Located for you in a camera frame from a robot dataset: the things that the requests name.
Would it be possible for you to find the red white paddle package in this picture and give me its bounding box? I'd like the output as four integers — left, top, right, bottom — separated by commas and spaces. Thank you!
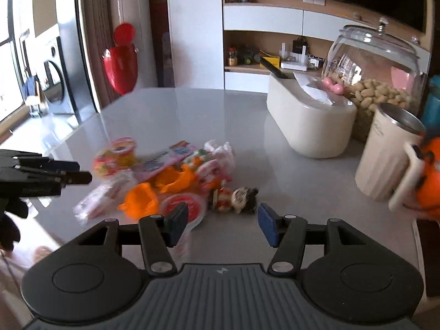
137, 140, 208, 262

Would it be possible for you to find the orange plastic capsule half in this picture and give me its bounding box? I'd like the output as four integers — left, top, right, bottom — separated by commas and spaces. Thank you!
118, 183, 160, 220

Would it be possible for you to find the small doll figurine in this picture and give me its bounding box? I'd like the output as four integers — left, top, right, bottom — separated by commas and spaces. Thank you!
208, 186, 259, 215

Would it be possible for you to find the yellow pink toy cake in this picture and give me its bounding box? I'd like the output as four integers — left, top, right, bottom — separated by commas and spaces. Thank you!
92, 137, 137, 177

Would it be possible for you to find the white pink plush toy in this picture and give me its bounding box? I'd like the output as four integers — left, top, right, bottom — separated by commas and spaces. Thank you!
183, 139, 236, 192

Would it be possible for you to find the white tissue box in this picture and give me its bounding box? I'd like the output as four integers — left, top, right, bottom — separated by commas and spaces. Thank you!
266, 72, 357, 159

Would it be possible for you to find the red hanging bag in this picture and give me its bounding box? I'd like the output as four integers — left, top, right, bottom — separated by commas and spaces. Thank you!
102, 23, 138, 95

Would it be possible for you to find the white ribbed mug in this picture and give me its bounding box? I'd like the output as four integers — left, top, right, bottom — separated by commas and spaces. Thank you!
355, 103, 426, 211

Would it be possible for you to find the orange round toy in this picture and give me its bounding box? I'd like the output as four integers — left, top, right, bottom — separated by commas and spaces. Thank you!
415, 133, 440, 220

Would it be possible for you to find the glass jar with peanuts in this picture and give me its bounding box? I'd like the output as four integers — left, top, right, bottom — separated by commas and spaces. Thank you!
322, 17, 422, 142

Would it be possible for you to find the blue container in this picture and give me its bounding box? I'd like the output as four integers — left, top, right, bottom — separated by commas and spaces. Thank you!
421, 75, 440, 128

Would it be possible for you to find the white wall shelf unit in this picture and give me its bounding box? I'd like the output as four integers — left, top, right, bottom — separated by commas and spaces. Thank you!
223, 0, 435, 93

